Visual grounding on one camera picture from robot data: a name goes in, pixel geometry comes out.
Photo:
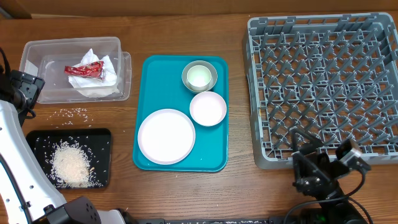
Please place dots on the clear plastic bin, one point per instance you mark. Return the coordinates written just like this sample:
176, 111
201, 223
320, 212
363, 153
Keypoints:
47, 59

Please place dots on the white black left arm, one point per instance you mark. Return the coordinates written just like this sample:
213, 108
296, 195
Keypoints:
28, 195

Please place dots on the pink round plate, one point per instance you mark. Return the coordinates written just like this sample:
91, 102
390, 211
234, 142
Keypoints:
166, 136

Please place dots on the white napkin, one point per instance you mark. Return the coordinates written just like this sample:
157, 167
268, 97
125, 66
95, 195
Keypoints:
102, 86

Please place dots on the grey dishwasher rack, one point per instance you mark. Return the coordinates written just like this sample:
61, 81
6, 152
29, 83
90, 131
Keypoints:
335, 76

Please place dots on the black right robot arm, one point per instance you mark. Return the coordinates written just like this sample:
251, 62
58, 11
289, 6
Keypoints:
329, 208

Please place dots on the red snack wrapper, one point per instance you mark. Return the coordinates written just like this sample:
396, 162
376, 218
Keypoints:
91, 70

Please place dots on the grey-green bowl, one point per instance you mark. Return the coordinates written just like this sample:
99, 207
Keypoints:
214, 76

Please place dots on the pink small bowl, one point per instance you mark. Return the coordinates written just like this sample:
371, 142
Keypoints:
208, 108

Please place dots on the white rice pile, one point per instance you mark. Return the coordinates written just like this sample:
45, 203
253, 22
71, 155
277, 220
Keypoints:
70, 167

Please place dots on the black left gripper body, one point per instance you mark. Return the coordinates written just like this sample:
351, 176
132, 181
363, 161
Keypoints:
28, 88

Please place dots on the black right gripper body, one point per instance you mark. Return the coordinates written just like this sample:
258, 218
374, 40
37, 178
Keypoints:
323, 183

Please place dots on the black rectangular tray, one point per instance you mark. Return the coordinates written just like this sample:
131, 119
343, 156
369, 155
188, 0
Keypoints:
98, 141

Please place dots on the cream cup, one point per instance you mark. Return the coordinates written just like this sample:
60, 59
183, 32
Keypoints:
199, 76

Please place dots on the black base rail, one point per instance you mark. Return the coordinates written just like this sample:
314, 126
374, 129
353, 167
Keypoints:
270, 220

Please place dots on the teal plastic tray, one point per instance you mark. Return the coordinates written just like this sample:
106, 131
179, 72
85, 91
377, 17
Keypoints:
162, 88

